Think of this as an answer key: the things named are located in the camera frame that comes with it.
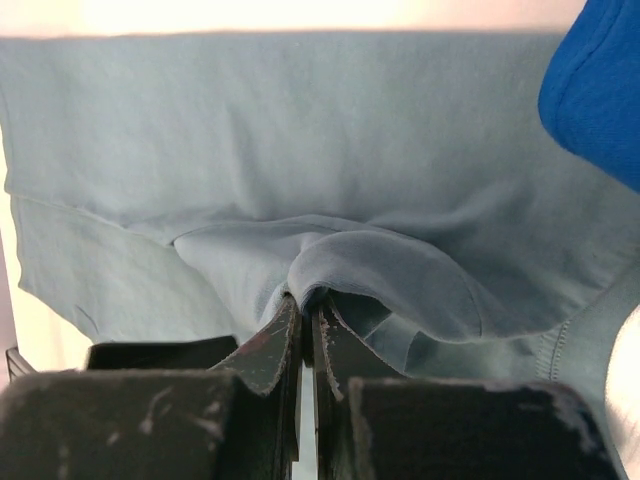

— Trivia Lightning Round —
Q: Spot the grey-blue t shirt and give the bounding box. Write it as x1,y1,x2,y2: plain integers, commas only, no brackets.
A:
1,32,639,479

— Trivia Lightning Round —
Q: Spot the royal blue t shirt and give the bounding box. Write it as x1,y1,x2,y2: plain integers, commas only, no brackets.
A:
538,0,639,192

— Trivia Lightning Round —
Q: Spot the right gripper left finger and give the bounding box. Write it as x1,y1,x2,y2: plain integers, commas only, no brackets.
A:
1,298,301,479

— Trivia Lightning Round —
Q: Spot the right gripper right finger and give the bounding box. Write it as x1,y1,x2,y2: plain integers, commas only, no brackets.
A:
311,300,619,479

